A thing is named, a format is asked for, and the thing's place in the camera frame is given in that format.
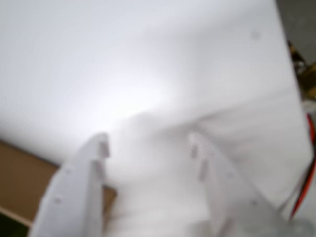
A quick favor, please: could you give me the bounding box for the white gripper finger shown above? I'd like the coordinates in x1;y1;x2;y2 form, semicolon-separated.
188;132;297;237
28;132;111;237

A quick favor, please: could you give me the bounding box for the brown cardboard box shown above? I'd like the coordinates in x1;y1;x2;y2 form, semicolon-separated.
0;140;117;227

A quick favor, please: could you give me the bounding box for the dark bar with tan fittings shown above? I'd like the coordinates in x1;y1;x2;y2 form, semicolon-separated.
287;40;316;102

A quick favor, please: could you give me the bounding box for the red white cable on table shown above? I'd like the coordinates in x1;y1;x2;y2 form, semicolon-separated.
287;112;316;222

